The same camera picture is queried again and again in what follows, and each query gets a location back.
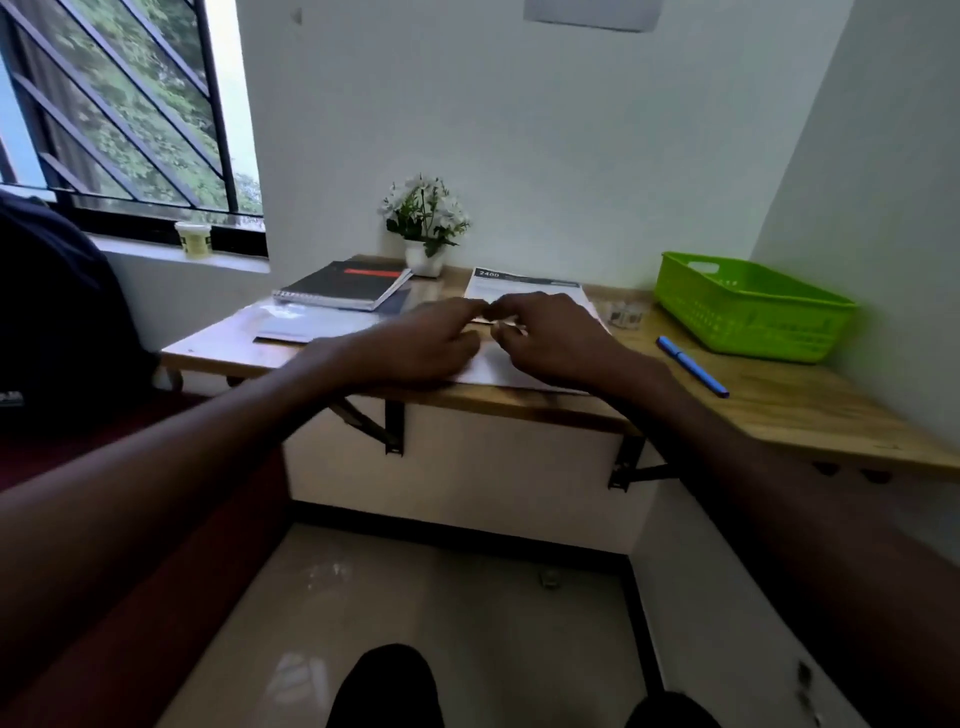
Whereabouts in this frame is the person's leg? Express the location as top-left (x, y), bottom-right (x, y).
top-left (623, 690), bottom-right (723, 728)
top-left (325, 642), bottom-right (447, 728)

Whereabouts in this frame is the white window sill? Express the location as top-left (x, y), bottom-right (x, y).
top-left (84, 233), bottom-right (272, 276)

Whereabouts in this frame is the white flower plant in pot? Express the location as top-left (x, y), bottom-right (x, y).
top-left (377, 173), bottom-right (473, 280)

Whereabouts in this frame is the printed sheet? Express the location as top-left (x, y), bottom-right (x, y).
top-left (462, 266), bottom-right (610, 333)

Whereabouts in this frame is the black table bracket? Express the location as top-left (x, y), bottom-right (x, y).
top-left (606, 433), bottom-right (681, 494)
top-left (328, 397), bottom-right (407, 458)

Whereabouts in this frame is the person's left forearm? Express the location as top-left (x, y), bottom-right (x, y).
top-left (0, 341), bottom-right (354, 706)

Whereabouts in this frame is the green plastic basket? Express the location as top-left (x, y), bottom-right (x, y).
top-left (653, 251), bottom-right (859, 366)

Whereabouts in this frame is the person's right forearm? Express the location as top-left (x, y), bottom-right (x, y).
top-left (607, 363), bottom-right (960, 728)

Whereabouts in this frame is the small cream jar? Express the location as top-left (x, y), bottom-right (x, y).
top-left (173, 220), bottom-right (214, 261)

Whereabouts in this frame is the paper notice sheet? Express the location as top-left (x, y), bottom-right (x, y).
top-left (522, 0), bottom-right (667, 34)

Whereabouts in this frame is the person's right hand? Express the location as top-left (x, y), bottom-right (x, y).
top-left (487, 291), bottom-right (670, 400)

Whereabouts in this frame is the blue pen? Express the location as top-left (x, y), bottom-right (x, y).
top-left (655, 334), bottom-right (731, 400)

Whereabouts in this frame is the person's right leg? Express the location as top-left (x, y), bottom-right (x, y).
top-left (623, 690), bottom-right (723, 728)

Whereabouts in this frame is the black window grille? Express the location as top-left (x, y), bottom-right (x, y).
top-left (0, 0), bottom-right (270, 259)

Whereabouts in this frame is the person's left leg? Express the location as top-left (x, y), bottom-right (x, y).
top-left (325, 642), bottom-right (447, 728)

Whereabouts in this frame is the white envelope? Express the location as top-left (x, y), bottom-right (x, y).
top-left (448, 314), bottom-right (595, 397)

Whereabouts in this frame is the person's left hand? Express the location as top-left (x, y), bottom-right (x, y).
top-left (329, 297), bottom-right (490, 392)

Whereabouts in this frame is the black spiral notebook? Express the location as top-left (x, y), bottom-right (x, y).
top-left (271, 259), bottom-right (415, 313)

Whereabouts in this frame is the clear plastic sleeve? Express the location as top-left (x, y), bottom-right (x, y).
top-left (250, 294), bottom-right (412, 347)

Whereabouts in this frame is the black backpack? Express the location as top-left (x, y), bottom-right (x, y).
top-left (0, 191), bottom-right (160, 438)

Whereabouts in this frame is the stack of white envelopes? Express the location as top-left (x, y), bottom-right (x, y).
top-left (254, 316), bottom-right (382, 346)

